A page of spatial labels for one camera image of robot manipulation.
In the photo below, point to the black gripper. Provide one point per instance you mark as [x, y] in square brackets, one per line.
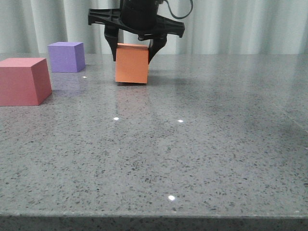
[137, 17]

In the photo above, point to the orange foam cube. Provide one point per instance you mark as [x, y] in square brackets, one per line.
[131, 63]

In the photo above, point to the purple foam cube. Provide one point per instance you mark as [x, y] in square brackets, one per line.
[67, 57]

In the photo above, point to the pale green curtain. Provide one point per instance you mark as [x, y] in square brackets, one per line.
[211, 26]

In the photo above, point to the red foam cube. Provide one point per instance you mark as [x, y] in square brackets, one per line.
[24, 81]

